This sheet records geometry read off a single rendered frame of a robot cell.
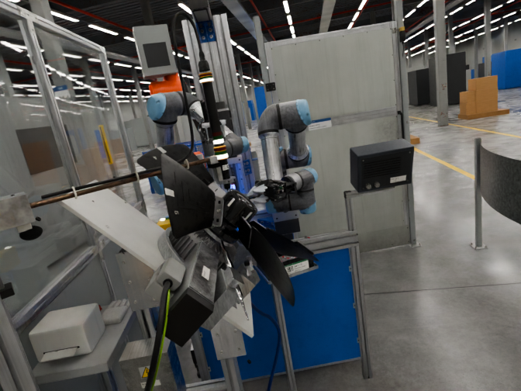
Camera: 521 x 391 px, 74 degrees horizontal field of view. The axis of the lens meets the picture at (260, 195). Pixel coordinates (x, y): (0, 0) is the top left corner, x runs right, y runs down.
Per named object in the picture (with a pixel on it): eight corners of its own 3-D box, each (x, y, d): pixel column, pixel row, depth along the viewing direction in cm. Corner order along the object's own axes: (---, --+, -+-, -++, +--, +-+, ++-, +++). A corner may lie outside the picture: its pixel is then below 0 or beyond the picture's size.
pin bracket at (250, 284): (225, 293, 116) (242, 274, 114) (226, 286, 121) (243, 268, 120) (238, 305, 116) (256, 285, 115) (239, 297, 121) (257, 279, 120)
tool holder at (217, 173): (219, 186, 115) (212, 157, 113) (208, 185, 121) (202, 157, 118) (239, 179, 120) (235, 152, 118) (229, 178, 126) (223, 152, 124)
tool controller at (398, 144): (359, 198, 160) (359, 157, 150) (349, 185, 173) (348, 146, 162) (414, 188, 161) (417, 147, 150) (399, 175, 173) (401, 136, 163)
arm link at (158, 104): (184, 192, 190) (185, 95, 161) (160, 201, 181) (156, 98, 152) (173, 183, 197) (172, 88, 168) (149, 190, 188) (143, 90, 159)
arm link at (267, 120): (250, 104, 152) (266, 214, 148) (275, 99, 151) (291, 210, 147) (253, 112, 163) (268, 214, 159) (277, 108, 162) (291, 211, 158)
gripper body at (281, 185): (275, 185, 132) (296, 177, 139) (260, 181, 138) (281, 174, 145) (277, 203, 134) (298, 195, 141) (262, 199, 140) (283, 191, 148)
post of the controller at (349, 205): (350, 231, 166) (345, 192, 161) (347, 230, 169) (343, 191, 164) (356, 230, 166) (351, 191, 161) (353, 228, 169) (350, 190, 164)
